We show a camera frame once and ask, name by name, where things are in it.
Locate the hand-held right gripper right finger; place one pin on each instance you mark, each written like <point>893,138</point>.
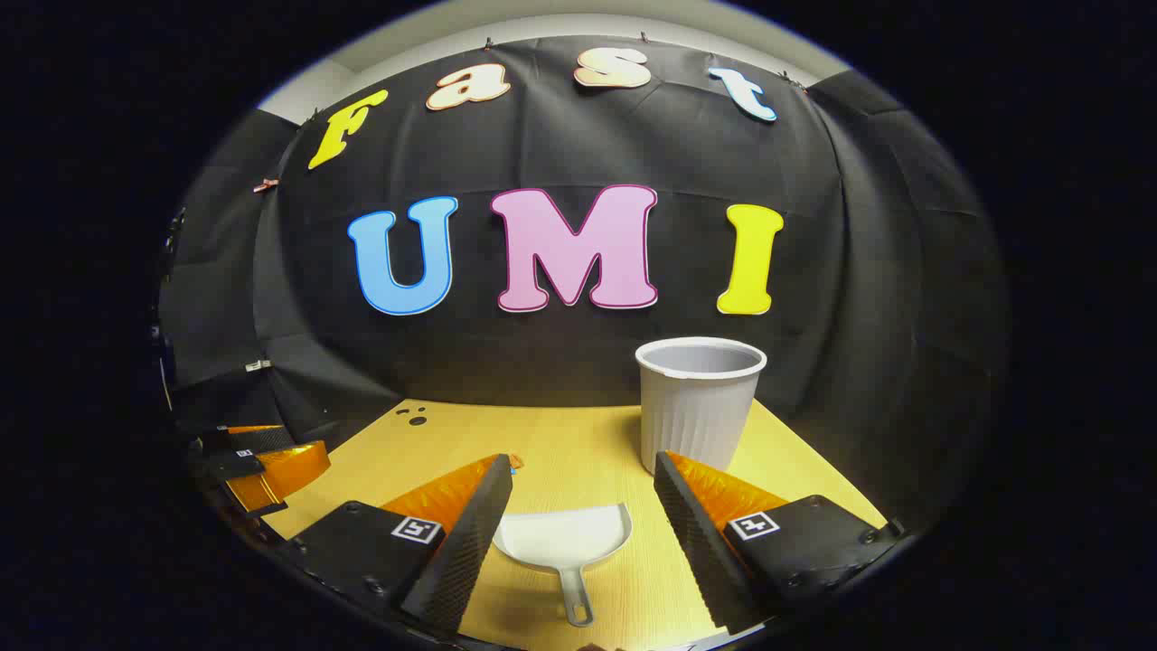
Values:
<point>696,542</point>

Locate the wooden desktop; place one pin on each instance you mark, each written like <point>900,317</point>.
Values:
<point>578,443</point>

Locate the white dustpan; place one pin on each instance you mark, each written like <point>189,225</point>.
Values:
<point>565,538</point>

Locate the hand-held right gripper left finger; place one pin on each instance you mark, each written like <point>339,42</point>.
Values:
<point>470,542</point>

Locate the white ribbed garbage bin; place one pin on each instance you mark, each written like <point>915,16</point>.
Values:
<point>696,416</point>

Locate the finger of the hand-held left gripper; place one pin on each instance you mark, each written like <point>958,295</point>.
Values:
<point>271,479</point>
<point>258,440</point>

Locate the black backdrop cloth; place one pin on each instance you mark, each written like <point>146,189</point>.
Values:
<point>687,163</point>

